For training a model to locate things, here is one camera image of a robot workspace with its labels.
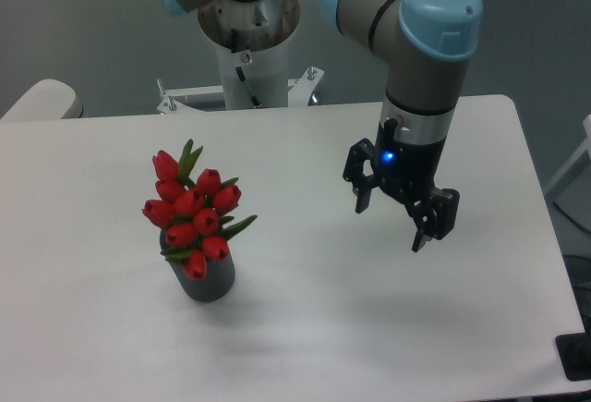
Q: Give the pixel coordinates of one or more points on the red tulip bouquet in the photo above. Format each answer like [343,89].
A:
[194,215]

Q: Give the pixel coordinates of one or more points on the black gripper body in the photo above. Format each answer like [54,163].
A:
[406,166]

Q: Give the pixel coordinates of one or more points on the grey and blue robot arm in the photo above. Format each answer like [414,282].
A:
[427,45]

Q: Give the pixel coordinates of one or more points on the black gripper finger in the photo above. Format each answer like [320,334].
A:
[362,184]
[434,215]

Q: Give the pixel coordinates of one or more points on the white pedestal base frame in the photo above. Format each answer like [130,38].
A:
[299,92]

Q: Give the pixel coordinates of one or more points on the black box at table edge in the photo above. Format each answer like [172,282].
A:
[574,353]

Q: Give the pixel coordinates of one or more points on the white chair armrest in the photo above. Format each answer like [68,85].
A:
[48,99]

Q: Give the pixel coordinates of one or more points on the white furniture leg at right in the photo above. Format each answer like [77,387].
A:
[571,169]

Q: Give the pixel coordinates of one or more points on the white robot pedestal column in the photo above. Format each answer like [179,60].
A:
[251,40]

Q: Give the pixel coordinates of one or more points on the dark grey ribbed vase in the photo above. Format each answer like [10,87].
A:
[208,282]

